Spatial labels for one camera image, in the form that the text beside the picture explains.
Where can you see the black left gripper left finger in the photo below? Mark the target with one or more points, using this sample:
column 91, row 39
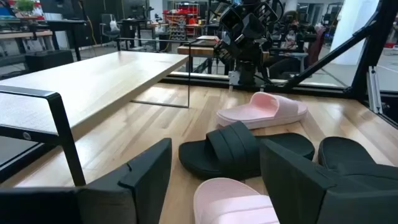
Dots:
column 124, row 202

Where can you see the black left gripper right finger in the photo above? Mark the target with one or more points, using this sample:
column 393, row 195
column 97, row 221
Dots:
column 295, row 193

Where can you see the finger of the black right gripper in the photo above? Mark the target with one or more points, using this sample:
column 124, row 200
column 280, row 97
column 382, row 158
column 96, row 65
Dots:
column 226, row 52
column 265, row 13

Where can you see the black slide sandal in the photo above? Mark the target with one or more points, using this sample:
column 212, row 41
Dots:
column 230, row 149
column 342, row 152

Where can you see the pink slide sandal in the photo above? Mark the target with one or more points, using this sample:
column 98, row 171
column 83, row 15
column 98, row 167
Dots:
column 264, row 105
column 227, row 205

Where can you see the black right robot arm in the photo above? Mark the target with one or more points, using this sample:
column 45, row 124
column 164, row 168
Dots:
column 248, row 65

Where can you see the person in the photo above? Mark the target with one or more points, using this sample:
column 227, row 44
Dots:
column 290, row 37

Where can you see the red storage rack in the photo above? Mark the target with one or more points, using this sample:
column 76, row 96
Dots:
column 183, row 17

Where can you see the black office chair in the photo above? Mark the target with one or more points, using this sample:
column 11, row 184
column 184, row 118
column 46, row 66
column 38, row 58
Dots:
column 109, row 28

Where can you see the black box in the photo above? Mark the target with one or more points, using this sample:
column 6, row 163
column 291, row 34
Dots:
column 49, row 60

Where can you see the black desk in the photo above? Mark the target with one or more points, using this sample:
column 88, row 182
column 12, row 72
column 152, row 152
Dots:
column 65, row 23

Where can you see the wooden workbench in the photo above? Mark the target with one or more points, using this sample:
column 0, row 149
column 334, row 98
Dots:
column 25, row 34

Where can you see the green potted plant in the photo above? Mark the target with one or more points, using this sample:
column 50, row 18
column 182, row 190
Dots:
column 25, row 5

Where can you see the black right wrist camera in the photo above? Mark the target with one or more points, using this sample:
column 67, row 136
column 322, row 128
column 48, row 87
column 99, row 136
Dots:
column 231, row 18

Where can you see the wooden shelf with black frame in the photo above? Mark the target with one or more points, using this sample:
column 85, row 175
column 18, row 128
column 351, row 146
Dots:
column 93, row 81

